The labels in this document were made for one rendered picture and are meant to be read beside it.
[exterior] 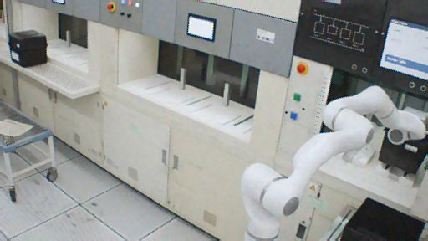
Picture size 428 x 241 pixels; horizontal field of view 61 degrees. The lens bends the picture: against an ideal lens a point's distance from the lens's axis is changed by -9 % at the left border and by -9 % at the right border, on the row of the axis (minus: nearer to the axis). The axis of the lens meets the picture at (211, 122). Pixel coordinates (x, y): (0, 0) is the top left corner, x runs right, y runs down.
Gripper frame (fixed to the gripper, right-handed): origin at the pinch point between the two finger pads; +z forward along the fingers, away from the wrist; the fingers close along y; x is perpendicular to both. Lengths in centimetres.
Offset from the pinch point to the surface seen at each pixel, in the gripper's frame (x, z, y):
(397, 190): -32.7, -16.9, 6.6
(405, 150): -14.3, -9.2, 2.3
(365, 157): -29.5, -3.5, -17.6
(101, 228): -120, -81, -154
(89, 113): -67, -41, -224
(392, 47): 36.7, -29.7, -12.4
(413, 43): 41, -29, -4
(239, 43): 19, -35, -89
